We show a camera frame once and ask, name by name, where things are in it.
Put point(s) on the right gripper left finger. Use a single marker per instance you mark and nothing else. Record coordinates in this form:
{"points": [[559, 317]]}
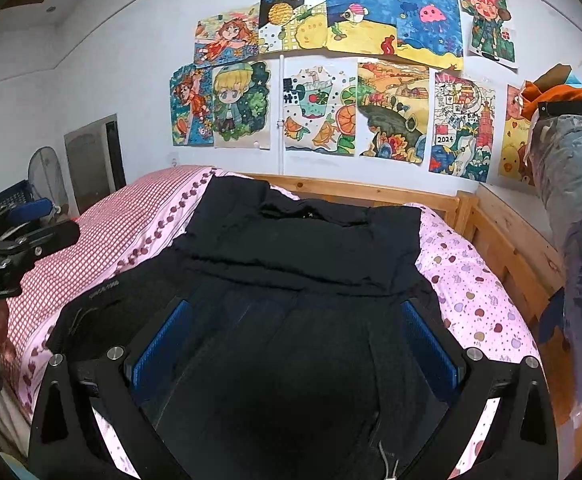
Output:
{"points": [[66, 442]]}

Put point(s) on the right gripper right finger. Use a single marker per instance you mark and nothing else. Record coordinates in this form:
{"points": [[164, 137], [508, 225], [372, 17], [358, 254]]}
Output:
{"points": [[521, 440]]}

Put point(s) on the black large garment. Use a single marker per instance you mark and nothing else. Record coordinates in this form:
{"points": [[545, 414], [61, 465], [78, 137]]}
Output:
{"points": [[295, 365]]}

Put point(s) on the person's left hand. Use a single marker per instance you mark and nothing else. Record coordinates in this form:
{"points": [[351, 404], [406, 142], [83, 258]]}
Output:
{"points": [[6, 347]]}

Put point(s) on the standing electric fan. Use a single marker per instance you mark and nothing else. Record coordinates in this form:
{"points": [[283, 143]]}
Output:
{"points": [[46, 180]]}

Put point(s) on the leaning grey board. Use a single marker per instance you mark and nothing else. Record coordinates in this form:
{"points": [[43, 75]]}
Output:
{"points": [[95, 162]]}

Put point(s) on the pink patterned bed quilt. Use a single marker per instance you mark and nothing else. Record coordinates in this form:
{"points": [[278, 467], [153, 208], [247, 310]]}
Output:
{"points": [[137, 222]]}

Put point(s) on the orange girl drawing lower left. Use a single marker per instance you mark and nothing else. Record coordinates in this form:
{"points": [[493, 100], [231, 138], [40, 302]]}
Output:
{"points": [[190, 99]]}

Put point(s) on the blond boy drawing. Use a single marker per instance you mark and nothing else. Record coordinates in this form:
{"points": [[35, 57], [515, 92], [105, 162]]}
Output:
{"points": [[241, 105]]}

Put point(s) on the swimming girl drawing upper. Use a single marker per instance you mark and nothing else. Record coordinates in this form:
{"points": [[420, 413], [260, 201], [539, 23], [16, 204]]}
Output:
{"points": [[227, 38]]}

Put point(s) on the yellow chick bear drawing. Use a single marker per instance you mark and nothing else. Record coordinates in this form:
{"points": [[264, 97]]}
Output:
{"points": [[512, 162]]}

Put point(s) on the fruit juice drawing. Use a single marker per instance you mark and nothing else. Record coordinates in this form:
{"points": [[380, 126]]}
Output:
{"points": [[319, 108]]}

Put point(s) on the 2024 dragon drawing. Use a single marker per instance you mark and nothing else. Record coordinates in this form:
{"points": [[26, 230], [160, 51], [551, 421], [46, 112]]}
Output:
{"points": [[463, 128]]}

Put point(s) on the pineapple drawing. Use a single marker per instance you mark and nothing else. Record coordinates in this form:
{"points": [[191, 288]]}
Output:
{"points": [[287, 25]]}

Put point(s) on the orange cloth pile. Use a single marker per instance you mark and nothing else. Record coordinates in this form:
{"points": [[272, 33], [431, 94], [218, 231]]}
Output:
{"points": [[557, 85]]}

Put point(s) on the orange landscape drawing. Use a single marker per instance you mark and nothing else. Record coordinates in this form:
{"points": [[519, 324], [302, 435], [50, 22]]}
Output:
{"points": [[394, 100]]}

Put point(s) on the fish beach drawing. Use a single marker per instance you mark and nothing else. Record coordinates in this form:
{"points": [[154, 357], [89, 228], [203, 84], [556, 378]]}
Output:
{"points": [[361, 26]]}

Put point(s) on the pink jellyfish drawing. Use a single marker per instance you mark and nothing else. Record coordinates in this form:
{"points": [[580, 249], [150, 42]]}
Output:
{"points": [[429, 32]]}

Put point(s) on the red haired figure drawing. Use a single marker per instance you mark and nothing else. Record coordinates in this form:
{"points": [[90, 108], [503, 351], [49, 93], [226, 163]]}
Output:
{"points": [[491, 34]]}

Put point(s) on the wooden bed frame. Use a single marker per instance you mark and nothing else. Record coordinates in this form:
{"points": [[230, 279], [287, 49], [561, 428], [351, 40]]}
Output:
{"points": [[524, 262]]}

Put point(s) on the white wall conduit pipe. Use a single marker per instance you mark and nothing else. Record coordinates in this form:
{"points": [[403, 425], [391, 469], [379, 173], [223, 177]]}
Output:
{"points": [[280, 171]]}

